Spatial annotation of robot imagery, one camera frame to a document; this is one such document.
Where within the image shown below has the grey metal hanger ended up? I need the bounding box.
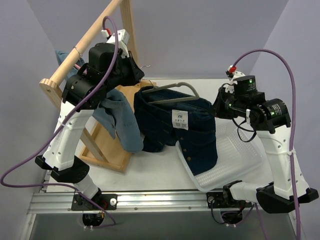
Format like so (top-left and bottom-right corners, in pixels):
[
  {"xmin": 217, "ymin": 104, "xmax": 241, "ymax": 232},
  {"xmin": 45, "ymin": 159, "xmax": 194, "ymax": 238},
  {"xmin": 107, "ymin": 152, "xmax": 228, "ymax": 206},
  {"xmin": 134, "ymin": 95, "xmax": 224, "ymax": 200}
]
[{"xmin": 138, "ymin": 64, "xmax": 201, "ymax": 105}]

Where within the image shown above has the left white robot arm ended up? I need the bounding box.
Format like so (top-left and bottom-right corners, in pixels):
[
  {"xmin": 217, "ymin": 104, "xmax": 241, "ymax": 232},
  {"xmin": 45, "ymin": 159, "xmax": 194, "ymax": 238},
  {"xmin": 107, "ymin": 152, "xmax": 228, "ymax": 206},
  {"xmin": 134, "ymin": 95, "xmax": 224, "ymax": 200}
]
[{"xmin": 35, "ymin": 42, "xmax": 144, "ymax": 210}]

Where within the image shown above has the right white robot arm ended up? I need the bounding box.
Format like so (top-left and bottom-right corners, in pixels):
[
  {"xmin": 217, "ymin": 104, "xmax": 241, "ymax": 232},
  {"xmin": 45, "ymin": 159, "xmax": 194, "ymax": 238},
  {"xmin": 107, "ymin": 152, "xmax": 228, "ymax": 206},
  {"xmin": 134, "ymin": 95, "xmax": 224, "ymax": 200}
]
[{"xmin": 212, "ymin": 71, "xmax": 319, "ymax": 214}]

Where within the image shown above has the white plastic basket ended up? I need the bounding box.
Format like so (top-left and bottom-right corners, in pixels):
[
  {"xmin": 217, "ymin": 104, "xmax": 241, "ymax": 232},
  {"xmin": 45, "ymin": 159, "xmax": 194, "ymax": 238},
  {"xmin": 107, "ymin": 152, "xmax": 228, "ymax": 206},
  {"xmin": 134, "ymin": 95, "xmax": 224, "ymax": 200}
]
[{"xmin": 175, "ymin": 119, "xmax": 267, "ymax": 193}]

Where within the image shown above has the wooden clothes rack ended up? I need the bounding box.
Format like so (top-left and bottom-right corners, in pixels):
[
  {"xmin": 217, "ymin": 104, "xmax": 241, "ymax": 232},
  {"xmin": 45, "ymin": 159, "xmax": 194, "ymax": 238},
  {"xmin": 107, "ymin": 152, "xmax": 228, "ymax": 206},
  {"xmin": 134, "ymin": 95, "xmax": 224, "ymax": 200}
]
[{"xmin": 39, "ymin": 0, "xmax": 158, "ymax": 174}]

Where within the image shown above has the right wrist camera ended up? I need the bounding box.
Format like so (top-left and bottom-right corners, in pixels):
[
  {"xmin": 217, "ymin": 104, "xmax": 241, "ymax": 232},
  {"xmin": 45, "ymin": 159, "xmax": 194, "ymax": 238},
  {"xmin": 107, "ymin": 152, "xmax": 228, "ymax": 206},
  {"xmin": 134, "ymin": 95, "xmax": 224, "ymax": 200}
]
[{"xmin": 225, "ymin": 65, "xmax": 245, "ymax": 85}]

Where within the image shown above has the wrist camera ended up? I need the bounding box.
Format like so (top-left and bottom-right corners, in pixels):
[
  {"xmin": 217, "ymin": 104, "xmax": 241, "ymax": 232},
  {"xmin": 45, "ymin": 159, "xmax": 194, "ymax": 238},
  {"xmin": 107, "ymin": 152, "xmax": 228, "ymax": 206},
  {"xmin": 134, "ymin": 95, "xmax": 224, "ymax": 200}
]
[
  {"xmin": 225, "ymin": 65, "xmax": 245, "ymax": 85},
  {"xmin": 100, "ymin": 29, "xmax": 130, "ymax": 51}
]

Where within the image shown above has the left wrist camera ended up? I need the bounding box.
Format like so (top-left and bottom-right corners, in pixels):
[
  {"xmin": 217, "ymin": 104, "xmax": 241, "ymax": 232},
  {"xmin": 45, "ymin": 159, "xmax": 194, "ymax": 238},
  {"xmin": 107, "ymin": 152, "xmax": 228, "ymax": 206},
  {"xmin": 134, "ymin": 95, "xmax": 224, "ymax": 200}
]
[{"xmin": 100, "ymin": 29, "xmax": 130, "ymax": 51}]

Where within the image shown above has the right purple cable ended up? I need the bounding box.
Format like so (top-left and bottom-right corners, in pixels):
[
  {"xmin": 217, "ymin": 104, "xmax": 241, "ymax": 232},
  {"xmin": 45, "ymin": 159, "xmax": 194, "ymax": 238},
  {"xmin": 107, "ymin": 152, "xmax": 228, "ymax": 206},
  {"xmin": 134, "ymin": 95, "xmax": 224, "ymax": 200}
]
[{"xmin": 231, "ymin": 48, "xmax": 302, "ymax": 240}]

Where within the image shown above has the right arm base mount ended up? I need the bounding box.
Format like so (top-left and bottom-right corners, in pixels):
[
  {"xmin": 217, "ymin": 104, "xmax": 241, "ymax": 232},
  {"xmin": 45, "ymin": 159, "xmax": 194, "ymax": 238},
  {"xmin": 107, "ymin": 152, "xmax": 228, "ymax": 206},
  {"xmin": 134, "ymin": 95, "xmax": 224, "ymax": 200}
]
[{"xmin": 206, "ymin": 191, "xmax": 254, "ymax": 228}]

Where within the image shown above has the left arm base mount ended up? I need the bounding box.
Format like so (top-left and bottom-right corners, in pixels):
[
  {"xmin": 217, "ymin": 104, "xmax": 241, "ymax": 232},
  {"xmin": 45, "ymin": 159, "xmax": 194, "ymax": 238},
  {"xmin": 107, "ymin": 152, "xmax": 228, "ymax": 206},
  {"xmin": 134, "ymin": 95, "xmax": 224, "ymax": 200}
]
[{"xmin": 71, "ymin": 190, "xmax": 118, "ymax": 228}]

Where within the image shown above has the aluminium rail frame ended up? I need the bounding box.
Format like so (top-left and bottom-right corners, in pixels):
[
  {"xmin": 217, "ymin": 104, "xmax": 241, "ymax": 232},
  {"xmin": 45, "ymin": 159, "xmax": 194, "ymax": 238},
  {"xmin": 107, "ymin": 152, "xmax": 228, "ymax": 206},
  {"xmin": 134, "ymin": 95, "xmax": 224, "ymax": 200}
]
[{"xmin": 19, "ymin": 79, "xmax": 307, "ymax": 240}]

